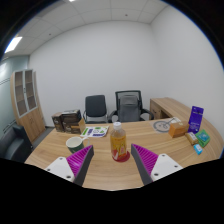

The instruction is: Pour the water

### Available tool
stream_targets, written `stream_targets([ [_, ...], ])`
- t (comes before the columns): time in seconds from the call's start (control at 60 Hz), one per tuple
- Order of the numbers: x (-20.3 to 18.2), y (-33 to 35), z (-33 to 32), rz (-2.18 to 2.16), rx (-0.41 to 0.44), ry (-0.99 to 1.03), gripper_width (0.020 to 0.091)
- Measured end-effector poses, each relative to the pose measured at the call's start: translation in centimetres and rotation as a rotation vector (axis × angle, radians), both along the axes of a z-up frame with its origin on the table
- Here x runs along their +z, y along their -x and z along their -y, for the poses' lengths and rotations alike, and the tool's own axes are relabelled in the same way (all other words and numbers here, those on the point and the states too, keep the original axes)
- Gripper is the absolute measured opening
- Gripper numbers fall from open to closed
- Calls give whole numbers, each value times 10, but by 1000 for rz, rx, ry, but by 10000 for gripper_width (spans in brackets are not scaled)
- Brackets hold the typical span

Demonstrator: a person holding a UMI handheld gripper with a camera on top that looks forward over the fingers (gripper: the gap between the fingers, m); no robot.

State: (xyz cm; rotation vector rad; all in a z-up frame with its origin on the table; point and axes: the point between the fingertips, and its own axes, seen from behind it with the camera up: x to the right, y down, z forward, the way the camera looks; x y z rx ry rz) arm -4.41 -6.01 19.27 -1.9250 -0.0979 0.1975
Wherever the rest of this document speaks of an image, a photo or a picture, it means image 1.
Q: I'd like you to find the green and white mug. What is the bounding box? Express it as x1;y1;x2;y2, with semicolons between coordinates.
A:
65;135;91;154

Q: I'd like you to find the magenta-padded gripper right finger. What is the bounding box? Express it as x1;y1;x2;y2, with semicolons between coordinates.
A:
130;143;184;186

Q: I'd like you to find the small blue box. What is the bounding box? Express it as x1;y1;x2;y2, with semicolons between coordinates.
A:
193;143;204;156

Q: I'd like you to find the black box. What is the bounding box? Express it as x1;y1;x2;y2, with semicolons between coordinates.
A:
61;109;83;124

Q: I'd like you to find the orange cardboard box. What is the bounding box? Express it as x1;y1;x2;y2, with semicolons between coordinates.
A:
168;120;190;139

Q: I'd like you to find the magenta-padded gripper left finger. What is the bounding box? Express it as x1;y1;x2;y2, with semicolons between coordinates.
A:
44;144;95;187

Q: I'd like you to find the green flat box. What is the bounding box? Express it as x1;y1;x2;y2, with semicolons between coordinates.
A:
195;129;212;149

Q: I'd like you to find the black sofa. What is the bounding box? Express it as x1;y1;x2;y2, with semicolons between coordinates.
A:
0;123;31;163

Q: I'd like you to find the brown cardboard box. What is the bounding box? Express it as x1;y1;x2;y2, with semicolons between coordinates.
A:
63;120;87;135

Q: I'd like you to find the black padded office chair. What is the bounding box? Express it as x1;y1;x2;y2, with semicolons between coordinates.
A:
82;94;109;124

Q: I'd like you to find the wooden side desk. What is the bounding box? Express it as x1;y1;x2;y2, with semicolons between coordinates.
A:
149;97;193;120

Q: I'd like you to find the purple standing pouch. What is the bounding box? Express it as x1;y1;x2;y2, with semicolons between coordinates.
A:
187;105;205;135

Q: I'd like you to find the grey mesh office chair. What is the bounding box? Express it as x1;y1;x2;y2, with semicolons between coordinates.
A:
109;89;155;124

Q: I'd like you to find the wooden glass-door cabinet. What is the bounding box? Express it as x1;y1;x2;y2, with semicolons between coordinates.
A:
9;68;47;144

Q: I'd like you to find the yellow drink bottle white cap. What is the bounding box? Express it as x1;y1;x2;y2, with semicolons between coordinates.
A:
109;121;129;162

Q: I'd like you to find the small tan box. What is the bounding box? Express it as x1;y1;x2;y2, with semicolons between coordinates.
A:
185;131;200;146

